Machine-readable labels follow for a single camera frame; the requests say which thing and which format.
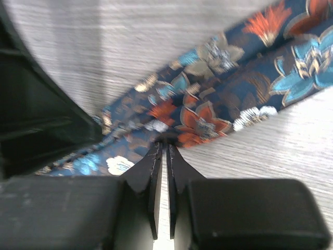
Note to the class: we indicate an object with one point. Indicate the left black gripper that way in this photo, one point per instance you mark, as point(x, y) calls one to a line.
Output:
point(40, 123)

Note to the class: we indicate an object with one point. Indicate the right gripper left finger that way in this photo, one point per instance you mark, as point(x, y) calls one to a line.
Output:
point(84, 212)

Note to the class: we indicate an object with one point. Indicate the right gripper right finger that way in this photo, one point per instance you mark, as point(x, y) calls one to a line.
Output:
point(244, 213)

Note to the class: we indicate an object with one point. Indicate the floral navy necktie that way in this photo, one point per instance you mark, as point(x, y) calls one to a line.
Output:
point(275, 58)

